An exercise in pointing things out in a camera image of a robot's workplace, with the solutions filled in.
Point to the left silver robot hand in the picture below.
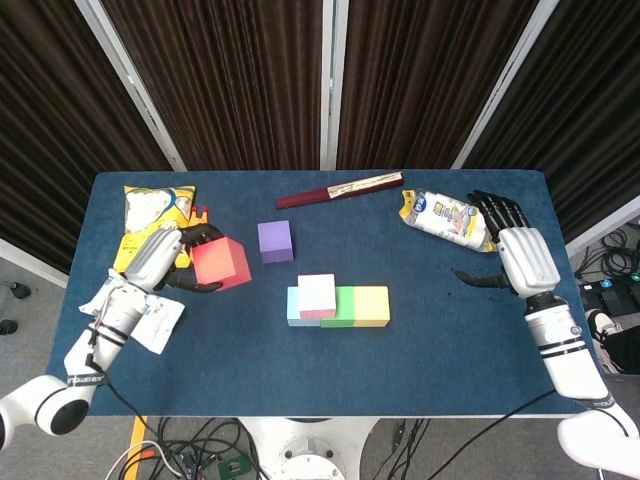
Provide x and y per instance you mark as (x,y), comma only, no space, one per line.
(150,262)

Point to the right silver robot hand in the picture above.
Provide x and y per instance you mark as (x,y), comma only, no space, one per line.
(530,260)

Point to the red foam cube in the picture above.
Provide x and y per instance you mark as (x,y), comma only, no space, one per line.
(217,262)

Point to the light blue foam cube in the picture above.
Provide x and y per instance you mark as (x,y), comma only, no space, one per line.
(293,310)

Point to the yellow cube block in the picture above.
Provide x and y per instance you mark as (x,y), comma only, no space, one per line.
(372,305)

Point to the pink foam cube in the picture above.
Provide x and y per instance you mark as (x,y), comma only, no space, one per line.
(317,295)

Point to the green foam cube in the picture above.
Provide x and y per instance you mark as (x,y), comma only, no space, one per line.
(345,305)

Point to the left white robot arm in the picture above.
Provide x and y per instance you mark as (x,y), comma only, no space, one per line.
(100,345)

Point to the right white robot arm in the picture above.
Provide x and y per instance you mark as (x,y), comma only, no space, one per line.
(565,345)

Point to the purple foam cube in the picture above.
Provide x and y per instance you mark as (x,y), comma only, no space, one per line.
(275,240)

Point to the yellow snack bag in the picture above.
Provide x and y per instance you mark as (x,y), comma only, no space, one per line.
(150,210)

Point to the white snack bag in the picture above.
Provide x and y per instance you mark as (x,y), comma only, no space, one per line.
(160,320)

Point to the yellow rubber chicken toy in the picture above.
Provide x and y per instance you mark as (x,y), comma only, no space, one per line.
(199,215)

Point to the black power unit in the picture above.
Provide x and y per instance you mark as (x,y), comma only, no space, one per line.
(610,297)

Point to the clear pack of white rolls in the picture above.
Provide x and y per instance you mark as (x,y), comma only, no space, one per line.
(445,215)

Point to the person's white shoe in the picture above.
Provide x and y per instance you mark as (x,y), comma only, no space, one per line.
(602,330)

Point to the black trouser leg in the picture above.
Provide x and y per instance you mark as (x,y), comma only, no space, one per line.
(625,347)

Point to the small black floor object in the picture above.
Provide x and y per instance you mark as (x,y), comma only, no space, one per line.
(20,290)
(7,327)

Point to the brown curtain panel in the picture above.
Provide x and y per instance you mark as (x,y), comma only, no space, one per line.
(225,85)
(585,100)
(420,75)
(45,125)

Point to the blue felt table cover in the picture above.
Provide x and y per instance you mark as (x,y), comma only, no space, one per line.
(280,375)

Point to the dark red folded fan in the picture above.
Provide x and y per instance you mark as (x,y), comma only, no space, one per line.
(310,196)

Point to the green circuit board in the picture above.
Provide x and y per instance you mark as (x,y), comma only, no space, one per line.
(232,467)

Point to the white partition post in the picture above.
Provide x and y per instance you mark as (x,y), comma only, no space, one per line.
(505,80)
(130,80)
(332,85)
(605,225)
(30,260)

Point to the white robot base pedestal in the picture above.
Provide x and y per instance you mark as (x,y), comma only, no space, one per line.
(310,450)

